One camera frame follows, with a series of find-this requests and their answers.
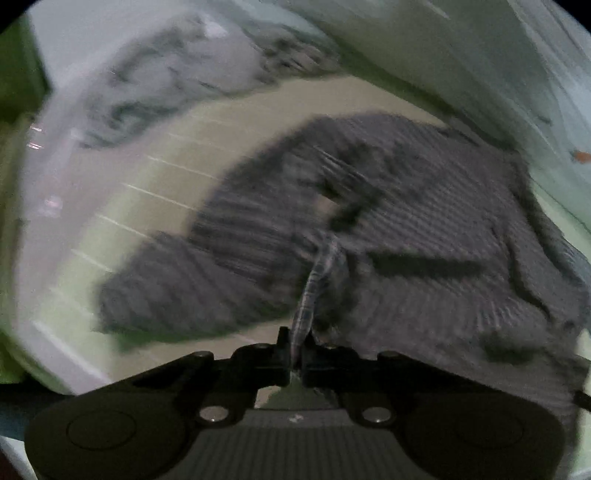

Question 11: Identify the light grey garment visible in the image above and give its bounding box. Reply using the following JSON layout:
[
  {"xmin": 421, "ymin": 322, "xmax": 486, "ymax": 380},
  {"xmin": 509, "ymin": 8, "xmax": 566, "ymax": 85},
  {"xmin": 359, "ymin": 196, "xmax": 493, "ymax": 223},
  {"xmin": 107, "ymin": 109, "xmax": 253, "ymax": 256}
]
[{"xmin": 76, "ymin": 16, "xmax": 269, "ymax": 148}]

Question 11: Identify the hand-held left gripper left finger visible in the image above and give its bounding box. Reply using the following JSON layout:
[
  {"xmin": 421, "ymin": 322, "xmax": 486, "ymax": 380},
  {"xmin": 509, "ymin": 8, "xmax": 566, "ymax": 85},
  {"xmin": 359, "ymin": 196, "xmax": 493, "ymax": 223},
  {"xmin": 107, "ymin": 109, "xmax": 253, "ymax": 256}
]
[{"xmin": 126, "ymin": 327, "xmax": 293, "ymax": 424}]

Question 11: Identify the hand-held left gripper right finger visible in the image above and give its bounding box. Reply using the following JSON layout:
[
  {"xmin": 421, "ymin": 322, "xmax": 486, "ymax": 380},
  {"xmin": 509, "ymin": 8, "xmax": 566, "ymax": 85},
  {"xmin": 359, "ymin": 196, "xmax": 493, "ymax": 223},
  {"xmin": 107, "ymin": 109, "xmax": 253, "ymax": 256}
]
[{"xmin": 299, "ymin": 329, "xmax": 468, "ymax": 426}]

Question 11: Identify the grey patterned garment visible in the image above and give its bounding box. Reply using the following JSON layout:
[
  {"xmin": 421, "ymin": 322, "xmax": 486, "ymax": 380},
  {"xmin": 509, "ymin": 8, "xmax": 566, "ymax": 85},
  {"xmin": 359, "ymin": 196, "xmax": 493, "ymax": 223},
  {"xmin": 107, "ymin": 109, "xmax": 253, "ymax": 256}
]
[{"xmin": 254, "ymin": 32, "xmax": 345, "ymax": 86}]

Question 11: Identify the plaid button shirt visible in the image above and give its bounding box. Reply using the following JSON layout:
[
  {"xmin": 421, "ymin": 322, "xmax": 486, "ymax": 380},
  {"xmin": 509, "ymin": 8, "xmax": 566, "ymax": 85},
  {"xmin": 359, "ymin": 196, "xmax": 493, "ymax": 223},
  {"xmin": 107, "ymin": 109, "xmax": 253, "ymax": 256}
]
[{"xmin": 95, "ymin": 113, "xmax": 591, "ymax": 476}]

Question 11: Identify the carrot print blanket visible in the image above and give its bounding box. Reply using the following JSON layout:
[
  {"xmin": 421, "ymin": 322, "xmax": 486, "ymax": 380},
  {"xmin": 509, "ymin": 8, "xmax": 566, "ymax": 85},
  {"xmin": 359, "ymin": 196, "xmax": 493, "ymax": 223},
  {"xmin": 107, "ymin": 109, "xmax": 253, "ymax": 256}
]
[{"xmin": 286, "ymin": 0, "xmax": 591, "ymax": 222}]

